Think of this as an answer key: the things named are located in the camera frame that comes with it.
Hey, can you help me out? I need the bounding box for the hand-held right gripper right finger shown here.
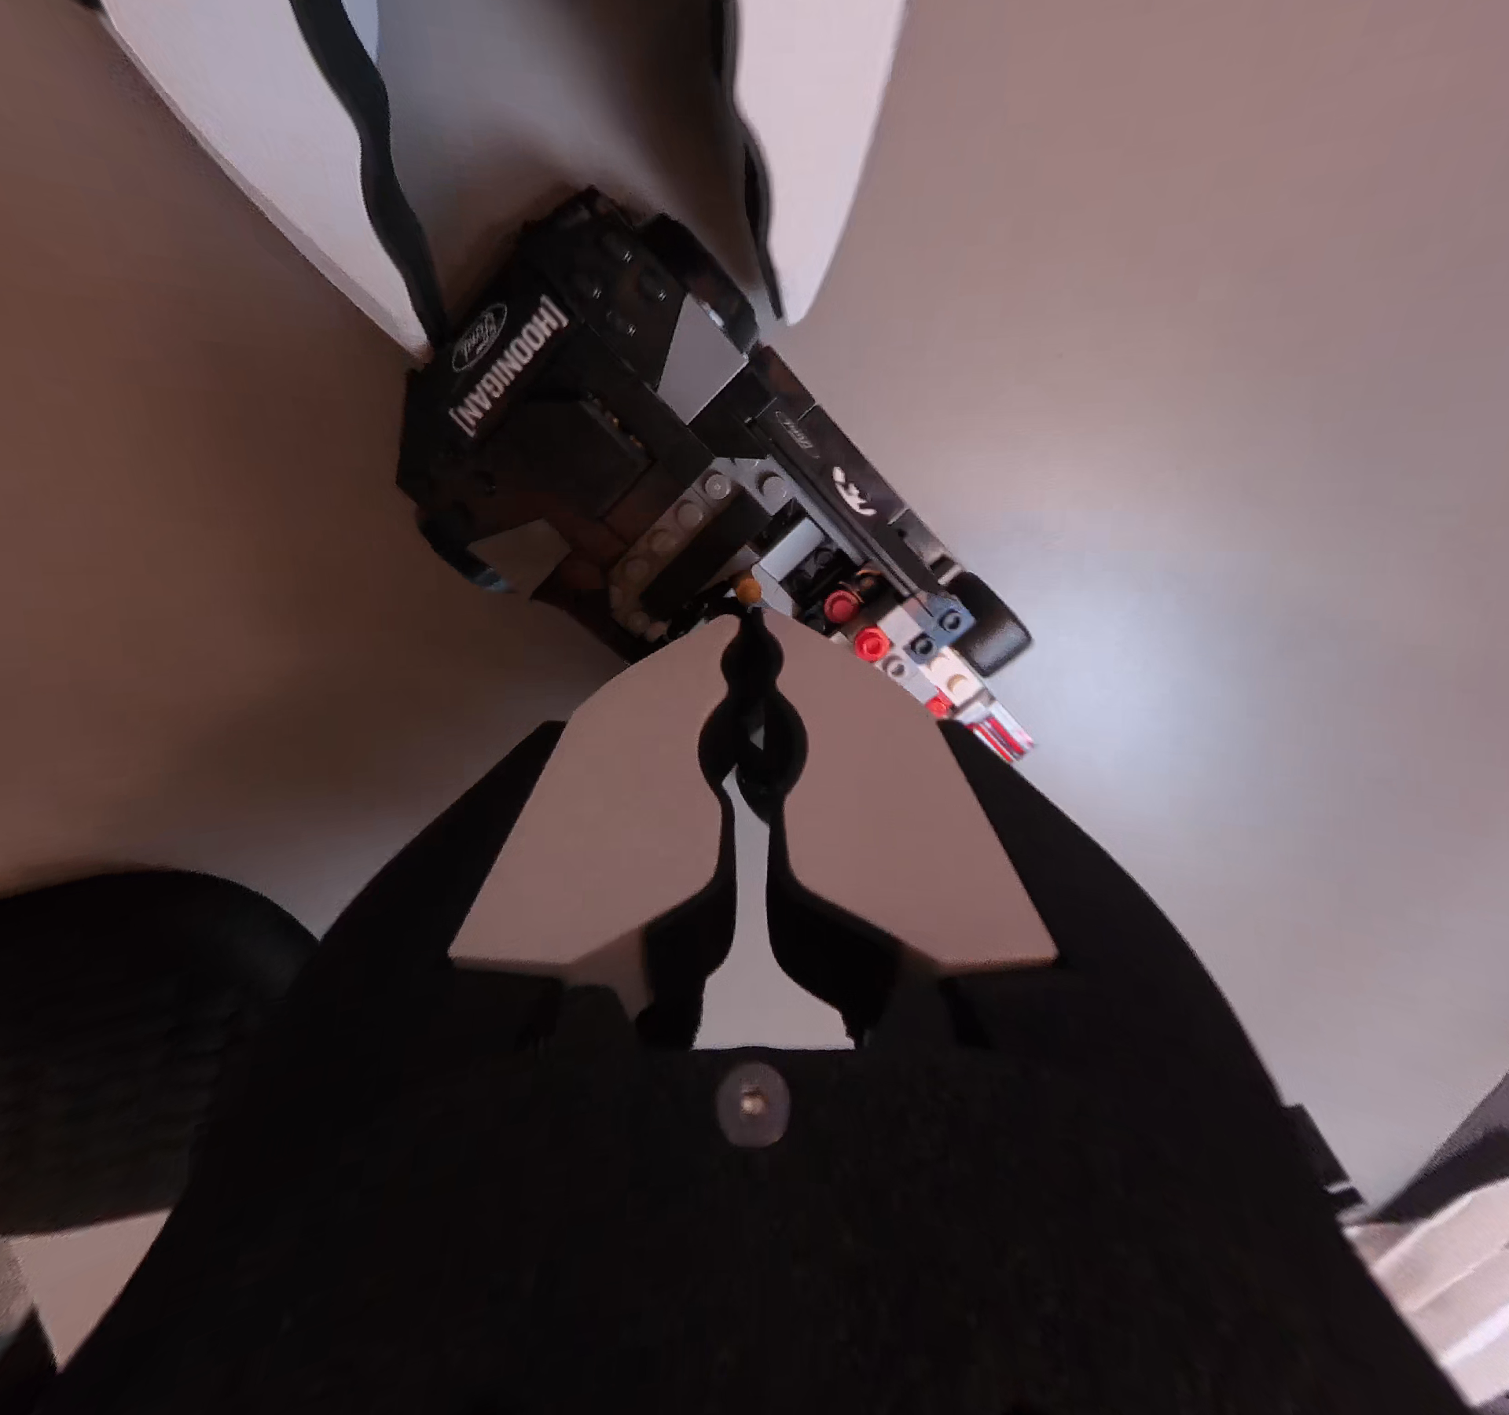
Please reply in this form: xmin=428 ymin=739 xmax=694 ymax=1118
xmin=755 ymin=613 xmax=1063 ymax=983

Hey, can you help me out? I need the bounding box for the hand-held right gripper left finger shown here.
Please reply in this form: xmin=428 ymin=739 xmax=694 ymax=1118
xmin=447 ymin=613 xmax=742 ymax=973

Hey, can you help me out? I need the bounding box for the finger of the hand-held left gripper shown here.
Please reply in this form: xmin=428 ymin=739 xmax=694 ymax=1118
xmin=43 ymin=0 xmax=455 ymax=360
xmin=703 ymin=0 xmax=926 ymax=332

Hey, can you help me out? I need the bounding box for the black textured pad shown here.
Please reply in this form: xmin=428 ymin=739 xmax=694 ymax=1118
xmin=0 ymin=868 xmax=323 ymax=1303

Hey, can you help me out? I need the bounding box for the black lego car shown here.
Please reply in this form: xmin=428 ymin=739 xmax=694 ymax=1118
xmin=395 ymin=187 xmax=1043 ymax=764

